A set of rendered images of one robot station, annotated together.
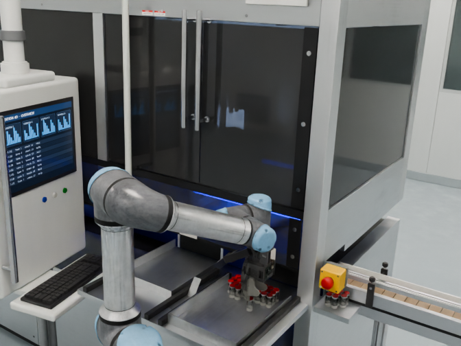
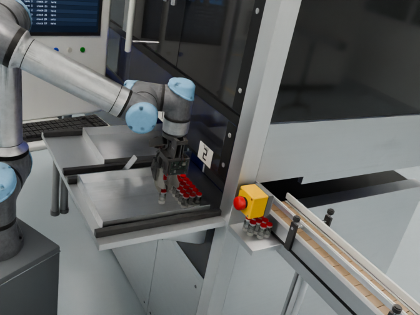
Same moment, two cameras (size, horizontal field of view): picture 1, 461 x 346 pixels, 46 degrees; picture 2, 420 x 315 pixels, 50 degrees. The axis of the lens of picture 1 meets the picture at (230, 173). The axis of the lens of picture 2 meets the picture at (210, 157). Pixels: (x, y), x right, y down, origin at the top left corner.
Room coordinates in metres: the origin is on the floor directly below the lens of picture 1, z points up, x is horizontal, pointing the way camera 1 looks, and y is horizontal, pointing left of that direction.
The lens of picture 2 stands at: (0.53, -0.65, 1.66)
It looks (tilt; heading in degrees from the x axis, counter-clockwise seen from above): 26 degrees down; 22
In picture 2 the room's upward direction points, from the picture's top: 11 degrees clockwise
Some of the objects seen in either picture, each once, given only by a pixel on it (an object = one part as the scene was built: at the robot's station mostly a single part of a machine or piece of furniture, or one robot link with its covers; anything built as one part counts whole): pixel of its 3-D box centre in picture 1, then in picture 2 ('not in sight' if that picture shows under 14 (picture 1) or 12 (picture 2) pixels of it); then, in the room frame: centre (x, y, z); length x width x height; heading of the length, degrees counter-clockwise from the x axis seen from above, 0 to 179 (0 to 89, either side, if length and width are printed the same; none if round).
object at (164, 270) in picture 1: (173, 266); (136, 143); (1.86, 0.20, 0.90); 0.34 x 0.26 x 0.04; 147
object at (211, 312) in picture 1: (231, 308); (142, 194); (1.58, -0.02, 0.90); 0.34 x 0.26 x 0.04; 147
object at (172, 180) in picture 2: (258, 285); (174, 181); (1.60, -0.11, 0.97); 0.06 x 0.03 x 0.09; 57
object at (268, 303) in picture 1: (249, 293); (174, 188); (1.67, -0.08, 0.90); 0.18 x 0.02 x 0.05; 57
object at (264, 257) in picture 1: (258, 259); (172, 151); (1.58, -0.10, 1.08); 0.09 x 0.08 x 0.12; 57
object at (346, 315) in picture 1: (338, 306); (258, 235); (1.66, -0.39, 0.87); 0.14 x 0.13 x 0.02; 147
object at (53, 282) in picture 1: (71, 277); (61, 127); (1.88, 0.60, 0.82); 0.40 x 0.14 x 0.02; 158
